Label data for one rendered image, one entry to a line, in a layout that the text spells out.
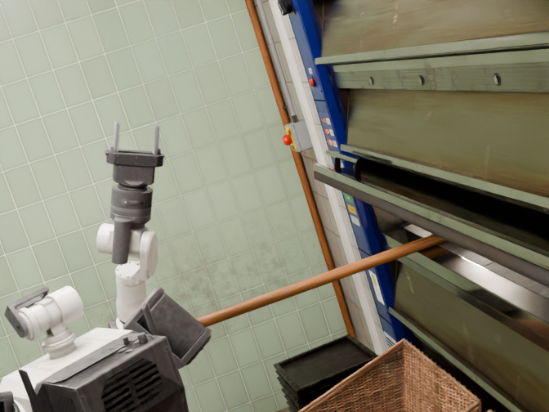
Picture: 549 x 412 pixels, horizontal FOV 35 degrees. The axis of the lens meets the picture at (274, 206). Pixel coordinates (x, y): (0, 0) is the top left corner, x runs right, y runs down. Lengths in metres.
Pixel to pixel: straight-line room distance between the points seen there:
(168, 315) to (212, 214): 1.72
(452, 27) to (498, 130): 0.20
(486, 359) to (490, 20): 0.91
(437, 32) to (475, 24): 0.18
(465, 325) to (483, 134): 0.67
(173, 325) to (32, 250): 1.76
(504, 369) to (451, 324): 0.31
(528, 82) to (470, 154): 0.33
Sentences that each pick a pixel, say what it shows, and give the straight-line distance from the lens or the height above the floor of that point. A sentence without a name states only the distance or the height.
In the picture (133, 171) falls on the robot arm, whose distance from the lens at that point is 1.89.
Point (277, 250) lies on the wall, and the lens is 3.53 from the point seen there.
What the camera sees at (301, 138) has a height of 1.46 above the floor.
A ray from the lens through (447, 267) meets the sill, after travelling 2.18.
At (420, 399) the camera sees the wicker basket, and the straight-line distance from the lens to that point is 2.64.
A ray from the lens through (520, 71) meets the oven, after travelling 1.47.
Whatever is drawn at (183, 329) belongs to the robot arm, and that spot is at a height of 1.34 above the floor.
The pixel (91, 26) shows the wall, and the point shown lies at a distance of 3.41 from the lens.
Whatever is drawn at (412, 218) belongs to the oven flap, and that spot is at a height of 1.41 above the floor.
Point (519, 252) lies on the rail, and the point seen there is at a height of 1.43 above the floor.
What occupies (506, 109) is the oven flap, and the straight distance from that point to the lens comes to 1.62.
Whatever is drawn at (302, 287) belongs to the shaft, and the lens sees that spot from 2.30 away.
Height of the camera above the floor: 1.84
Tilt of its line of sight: 11 degrees down
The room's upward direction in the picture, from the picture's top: 18 degrees counter-clockwise
